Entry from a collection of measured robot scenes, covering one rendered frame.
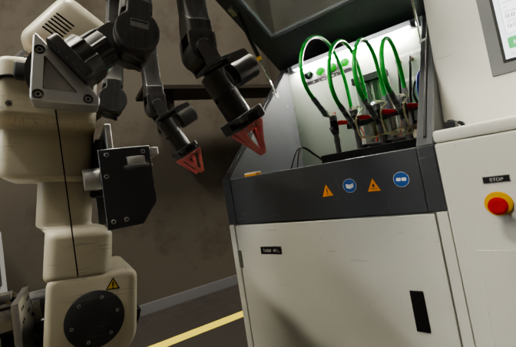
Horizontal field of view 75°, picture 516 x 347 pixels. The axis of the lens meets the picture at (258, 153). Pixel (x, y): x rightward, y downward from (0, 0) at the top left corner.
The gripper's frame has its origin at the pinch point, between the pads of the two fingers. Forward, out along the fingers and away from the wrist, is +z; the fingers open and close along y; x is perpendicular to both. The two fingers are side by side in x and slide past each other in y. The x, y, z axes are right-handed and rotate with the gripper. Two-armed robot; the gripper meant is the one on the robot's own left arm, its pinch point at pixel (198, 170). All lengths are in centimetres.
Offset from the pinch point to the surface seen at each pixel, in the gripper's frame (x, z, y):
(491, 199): -26, 34, -68
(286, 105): -61, 2, 21
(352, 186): -20.5, 24.1, -38.4
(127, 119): -38, -50, 192
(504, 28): -74, 11, -64
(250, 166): -20.6, 11.3, 7.3
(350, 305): -3, 52, -32
